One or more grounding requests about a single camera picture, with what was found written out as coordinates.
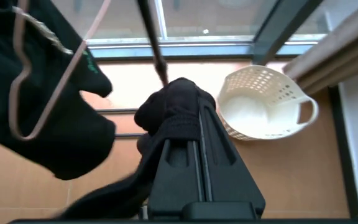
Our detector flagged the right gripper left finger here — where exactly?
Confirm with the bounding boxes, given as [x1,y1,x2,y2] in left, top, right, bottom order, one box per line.
[147,139,204,219]

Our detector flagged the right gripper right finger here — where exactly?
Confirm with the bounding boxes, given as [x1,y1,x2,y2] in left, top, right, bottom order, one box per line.
[197,96,266,218]

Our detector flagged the black garment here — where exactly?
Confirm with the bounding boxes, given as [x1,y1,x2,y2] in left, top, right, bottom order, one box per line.
[57,77,217,220]

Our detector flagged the black shorts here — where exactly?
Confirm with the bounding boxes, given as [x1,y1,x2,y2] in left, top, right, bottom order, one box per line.
[0,0,117,181]

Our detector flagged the pink clothes hanger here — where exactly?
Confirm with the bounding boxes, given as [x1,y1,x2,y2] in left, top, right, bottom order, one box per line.
[7,0,112,141]

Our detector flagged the white laundry basket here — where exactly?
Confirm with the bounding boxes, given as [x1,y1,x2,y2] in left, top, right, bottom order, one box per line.
[216,64,319,141]

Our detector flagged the black clothes rack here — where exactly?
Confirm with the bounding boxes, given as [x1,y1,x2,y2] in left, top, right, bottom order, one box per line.
[94,0,170,139]

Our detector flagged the window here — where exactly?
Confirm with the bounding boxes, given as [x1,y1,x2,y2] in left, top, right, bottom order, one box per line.
[51,0,358,66]

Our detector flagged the beige curtain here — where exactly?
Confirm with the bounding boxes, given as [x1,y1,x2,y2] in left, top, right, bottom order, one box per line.
[283,0,358,96]

